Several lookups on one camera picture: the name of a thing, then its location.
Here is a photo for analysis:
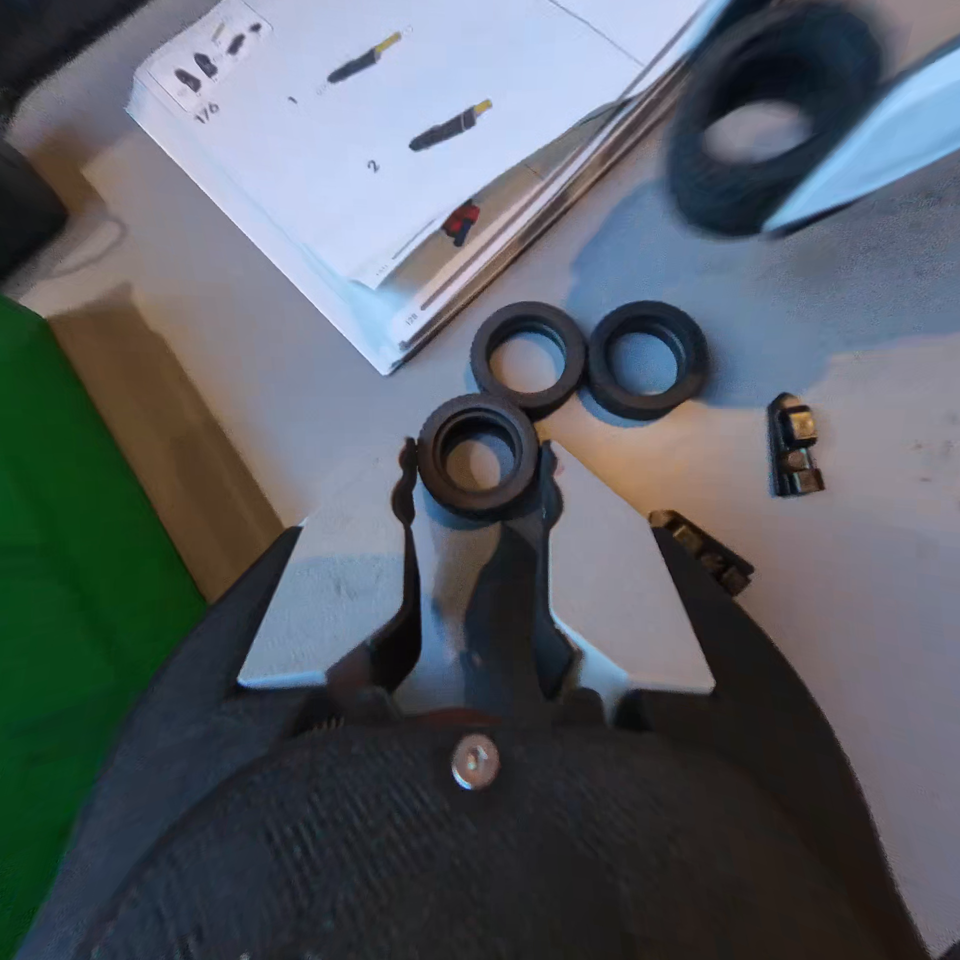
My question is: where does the black power adapter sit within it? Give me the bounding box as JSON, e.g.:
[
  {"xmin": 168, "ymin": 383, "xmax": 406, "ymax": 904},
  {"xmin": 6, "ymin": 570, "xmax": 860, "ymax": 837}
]
[{"xmin": 0, "ymin": 138, "xmax": 70, "ymax": 280}]

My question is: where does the green plastic bin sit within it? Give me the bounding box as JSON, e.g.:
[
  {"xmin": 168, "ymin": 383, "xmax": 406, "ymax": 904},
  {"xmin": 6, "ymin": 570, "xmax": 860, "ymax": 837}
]
[{"xmin": 0, "ymin": 294, "xmax": 210, "ymax": 939}]

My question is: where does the wooden board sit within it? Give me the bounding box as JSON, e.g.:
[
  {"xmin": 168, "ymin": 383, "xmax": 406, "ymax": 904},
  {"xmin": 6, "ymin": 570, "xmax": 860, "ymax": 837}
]
[{"xmin": 46, "ymin": 283, "xmax": 286, "ymax": 605}]

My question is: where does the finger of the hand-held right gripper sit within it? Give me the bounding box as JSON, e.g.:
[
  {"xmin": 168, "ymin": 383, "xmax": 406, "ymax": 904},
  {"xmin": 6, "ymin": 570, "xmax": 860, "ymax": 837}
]
[{"xmin": 761, "ymin": 30, "xmax": 960, "ymax": 240}]

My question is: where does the black brick piece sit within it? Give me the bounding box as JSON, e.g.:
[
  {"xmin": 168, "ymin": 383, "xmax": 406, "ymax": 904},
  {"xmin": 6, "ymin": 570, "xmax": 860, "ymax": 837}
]
[
  {"xmin": 647, "ymin": 508, "xmax": 756, "ymax": 598},
  {"xmin": 766, "ymin": 391, "xmax": 827, "ymax": 498}
]

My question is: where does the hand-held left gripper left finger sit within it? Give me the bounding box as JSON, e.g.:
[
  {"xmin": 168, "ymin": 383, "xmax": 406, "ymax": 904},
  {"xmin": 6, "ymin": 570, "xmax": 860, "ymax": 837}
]
[{"xmin": 236, "ymin": 437, "xmax": 425, "ymax": 691}]

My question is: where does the black rubber tyre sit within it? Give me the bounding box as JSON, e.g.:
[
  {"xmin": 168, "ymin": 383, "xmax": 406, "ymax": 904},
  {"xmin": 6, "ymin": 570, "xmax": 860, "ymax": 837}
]
[
  {"xmin": 416, "ymin": 392, "xmax": 543, "ymax": 524},
  {"xmin": 666, "ymin": 0, "xmax": 888, "ymax": 240},
  {"xmin": 588, "ymin": 300, "xmax": 711, "ymax": 423},
  {"xmin": 470, "ymin": 300, "xmax": 588, "ymax": 423}
]

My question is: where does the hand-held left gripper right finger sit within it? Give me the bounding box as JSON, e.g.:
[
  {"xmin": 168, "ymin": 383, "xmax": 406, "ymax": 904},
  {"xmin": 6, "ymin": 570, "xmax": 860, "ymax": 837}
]
[{"xmin": 517, "ymin": 439, "xmax": 717, "ymax": 721}]

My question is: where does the building instruction booklet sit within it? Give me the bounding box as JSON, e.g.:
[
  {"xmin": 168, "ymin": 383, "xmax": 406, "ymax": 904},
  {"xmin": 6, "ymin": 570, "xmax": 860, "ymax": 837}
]
[{"xmin": 126, "ymin": 0, "xmax": 725, "ymax": 376}]

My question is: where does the grey desk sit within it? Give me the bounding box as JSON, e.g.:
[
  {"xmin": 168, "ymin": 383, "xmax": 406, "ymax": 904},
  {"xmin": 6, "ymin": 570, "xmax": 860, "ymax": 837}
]
[{"xmin": 0, "ymin": 0, "xmax": 960, "ymax": 751}]

